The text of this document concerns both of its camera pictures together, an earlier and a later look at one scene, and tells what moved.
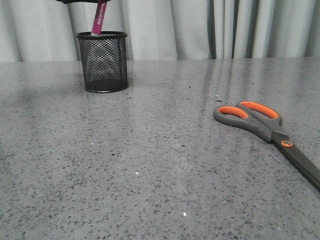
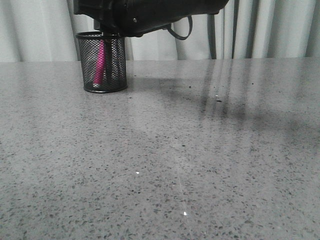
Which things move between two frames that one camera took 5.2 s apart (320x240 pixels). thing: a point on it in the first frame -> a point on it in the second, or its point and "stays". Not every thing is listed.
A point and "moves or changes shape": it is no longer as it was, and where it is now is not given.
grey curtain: [43, 31] stays
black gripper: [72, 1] -> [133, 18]
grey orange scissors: [265, 122] -> [108, 46]
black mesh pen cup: [104, 61] stays
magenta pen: [99, 17] moves or changes shape
